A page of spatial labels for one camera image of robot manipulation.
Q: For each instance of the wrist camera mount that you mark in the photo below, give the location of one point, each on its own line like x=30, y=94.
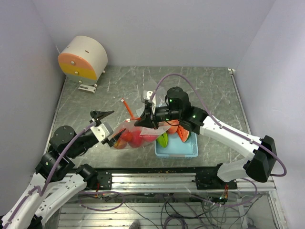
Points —
x=102, y=132
x=149, y=96

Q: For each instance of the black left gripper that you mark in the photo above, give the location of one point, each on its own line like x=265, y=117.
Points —
x=99, y=114

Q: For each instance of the green fruit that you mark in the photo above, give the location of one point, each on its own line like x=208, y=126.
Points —
x=163, y=140

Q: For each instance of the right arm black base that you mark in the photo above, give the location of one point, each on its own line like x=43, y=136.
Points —
x=206, y=179

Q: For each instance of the white corner clip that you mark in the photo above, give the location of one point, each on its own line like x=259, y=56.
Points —
x=231, y=71

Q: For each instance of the watermelon slice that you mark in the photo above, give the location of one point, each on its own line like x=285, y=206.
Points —
x=183, y=134

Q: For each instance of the blue plastic basket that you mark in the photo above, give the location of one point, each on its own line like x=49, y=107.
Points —
x=176, y=148

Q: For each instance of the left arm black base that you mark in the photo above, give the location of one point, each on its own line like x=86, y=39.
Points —
x=100, y=180

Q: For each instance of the orange fruit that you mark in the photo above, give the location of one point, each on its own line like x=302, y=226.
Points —
x=173, y=126

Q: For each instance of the red apple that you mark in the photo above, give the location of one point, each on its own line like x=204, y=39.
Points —
x=126, y=136
x=120, y=144
x=137, y=139
x=149, y=138

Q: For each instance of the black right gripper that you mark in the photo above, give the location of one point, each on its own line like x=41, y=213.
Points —
x=147, y=119

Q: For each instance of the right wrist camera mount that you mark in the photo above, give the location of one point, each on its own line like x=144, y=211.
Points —
x=149, y=96

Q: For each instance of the clear zip top bag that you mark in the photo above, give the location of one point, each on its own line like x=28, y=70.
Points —
x=130, y=121

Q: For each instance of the round beige drawer box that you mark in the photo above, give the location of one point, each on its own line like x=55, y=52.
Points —
x=83, y=60

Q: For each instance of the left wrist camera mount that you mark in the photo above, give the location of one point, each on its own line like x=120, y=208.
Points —
x=102, y=132

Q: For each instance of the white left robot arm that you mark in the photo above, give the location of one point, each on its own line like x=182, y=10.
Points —
x=38, y=202

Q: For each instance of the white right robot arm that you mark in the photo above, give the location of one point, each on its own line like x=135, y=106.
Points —
x=259, y=153

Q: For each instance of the aluminium rail frame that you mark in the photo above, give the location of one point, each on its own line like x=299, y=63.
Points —
x=148, y=183

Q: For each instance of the small white bracket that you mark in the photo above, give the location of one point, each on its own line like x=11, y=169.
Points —
x=87, y=88

